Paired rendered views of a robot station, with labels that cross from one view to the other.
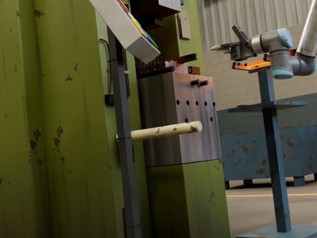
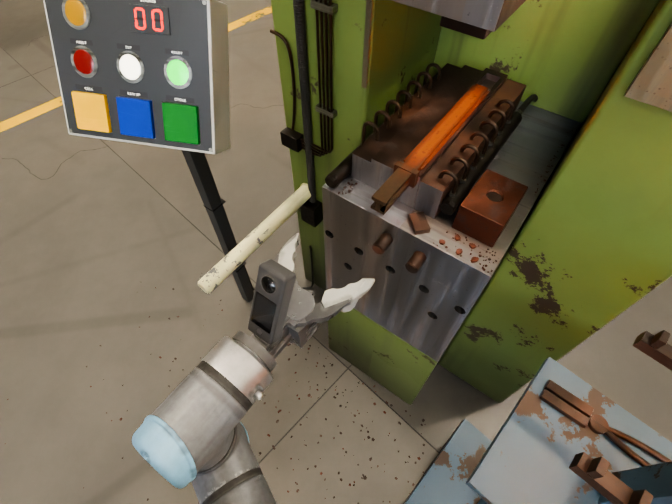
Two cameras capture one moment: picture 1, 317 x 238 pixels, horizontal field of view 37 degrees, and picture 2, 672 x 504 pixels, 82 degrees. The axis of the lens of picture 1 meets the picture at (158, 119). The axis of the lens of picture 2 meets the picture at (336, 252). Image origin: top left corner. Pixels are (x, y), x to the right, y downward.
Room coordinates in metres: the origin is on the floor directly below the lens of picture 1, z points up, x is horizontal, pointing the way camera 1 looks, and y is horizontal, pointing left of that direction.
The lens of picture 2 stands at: (2.29, -0.67, 1.50)
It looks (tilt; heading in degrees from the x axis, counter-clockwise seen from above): 55 degrees down; 89
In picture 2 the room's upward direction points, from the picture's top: straight up
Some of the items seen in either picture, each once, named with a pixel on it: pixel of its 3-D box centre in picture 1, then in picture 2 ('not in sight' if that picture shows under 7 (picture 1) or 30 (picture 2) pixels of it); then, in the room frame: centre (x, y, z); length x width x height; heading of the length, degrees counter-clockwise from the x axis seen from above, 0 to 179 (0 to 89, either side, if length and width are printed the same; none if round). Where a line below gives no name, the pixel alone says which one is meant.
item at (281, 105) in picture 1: (269, 106); (619, 501); (2.77, -0.65, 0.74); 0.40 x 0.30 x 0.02; 136
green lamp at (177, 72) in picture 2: not in sight; (178, 72); (1.99, 0.05, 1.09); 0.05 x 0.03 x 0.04; 143
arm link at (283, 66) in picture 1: (282, 64); (215, 449); (2.11, -0.58, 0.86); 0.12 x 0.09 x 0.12; 122
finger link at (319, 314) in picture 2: not in sight; (320, 305); (2.27, -0.41, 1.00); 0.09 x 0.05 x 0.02; 17
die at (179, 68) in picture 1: (145, 75); (442, 127); (2.54, 0.04, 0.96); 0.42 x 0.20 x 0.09; 53
